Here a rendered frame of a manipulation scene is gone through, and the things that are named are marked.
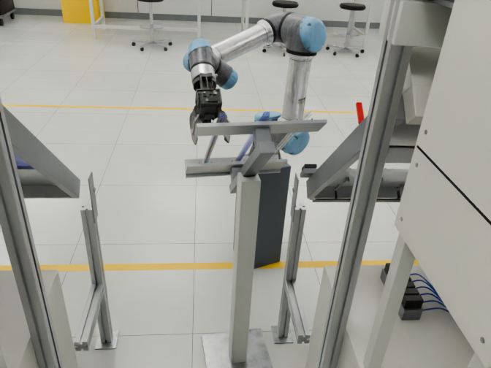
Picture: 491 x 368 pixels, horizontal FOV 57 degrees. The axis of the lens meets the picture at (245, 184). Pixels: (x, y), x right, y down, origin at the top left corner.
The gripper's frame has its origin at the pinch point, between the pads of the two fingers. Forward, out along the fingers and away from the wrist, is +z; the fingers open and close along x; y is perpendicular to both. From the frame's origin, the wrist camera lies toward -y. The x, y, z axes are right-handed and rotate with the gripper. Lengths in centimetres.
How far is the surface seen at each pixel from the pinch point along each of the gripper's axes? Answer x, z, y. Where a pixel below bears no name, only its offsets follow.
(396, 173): 56, 13, -2
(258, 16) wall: 177, -507, -420
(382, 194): 60, 12, -20
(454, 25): 26, 25, 69
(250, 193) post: 11.1, 13.2, -8.7
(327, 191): 40.6, 8.8, -20.7
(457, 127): 25, 39, 63
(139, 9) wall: -17, -531, -430
